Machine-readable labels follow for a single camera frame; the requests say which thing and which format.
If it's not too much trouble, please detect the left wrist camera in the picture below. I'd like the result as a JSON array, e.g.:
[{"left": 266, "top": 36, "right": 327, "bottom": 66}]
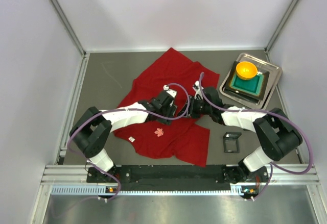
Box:
[{"left": 163, "top": 85, "right": 177, "bottom": 98}]

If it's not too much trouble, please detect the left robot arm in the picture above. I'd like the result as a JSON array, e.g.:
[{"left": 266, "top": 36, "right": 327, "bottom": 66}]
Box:
[{"left": 69, "top": 89, "right": 177, "bottom": 172}]

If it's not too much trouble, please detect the grey slotted cable duct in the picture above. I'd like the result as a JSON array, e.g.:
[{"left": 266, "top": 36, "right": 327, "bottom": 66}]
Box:
[{"left": 51, "top": 184, "right": 246, "bottom": 196}]

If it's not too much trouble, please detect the pink leaf brooch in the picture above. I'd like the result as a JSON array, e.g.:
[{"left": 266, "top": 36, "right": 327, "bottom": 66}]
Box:
[{"left": 154, "top": 128, "right": 164, "bottom": 137}]

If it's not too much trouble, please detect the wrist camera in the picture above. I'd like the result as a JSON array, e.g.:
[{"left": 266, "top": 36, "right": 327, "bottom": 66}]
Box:
[
  {"left": 192, "top": 81, "right": 203, "bottom": 100},
  {"left": 163, "top": 85, "right": 177, "bottom": 98}
]

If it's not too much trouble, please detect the aluminium frame rail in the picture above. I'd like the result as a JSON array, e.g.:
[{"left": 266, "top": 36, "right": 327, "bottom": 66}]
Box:
[{"left": 41, "top": 164, "right": 319, "bottom": 185}]

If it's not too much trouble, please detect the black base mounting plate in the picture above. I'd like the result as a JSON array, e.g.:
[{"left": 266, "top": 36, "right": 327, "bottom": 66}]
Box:
[{"left": 86, "top": 164, "right": 271, "bottom": 184}]

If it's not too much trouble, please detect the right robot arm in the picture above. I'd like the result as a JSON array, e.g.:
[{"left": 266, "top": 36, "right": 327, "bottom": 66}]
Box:
[{"left": 178, "top": 87, "right": 302, "bottom": 183}]

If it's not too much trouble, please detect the orange bowl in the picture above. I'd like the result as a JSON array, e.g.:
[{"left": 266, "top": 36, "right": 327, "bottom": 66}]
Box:
[{"left": 236, "top": 61, "right": 258, "bottom": 80}]

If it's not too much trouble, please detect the red garment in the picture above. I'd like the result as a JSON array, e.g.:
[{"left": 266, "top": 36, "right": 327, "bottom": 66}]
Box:
[{"left": 114, "top": 48, "right": 219, "bottom": 167}]

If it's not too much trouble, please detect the black and teal square plate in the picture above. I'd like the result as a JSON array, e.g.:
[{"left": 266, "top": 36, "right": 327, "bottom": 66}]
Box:
[{"left": 225, "top": 61, "right": 269, "bottom": 101}]

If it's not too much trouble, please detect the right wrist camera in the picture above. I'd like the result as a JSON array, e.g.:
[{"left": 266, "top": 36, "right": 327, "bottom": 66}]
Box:
[{"left": 192, "top": 81, "right": 203, "bottom": 100}]

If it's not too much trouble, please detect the small black open box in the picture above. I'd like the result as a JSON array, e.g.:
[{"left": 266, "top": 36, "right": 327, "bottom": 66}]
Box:
[{"left": 223, "top": 132, "right": 242, "bottom": 153}]

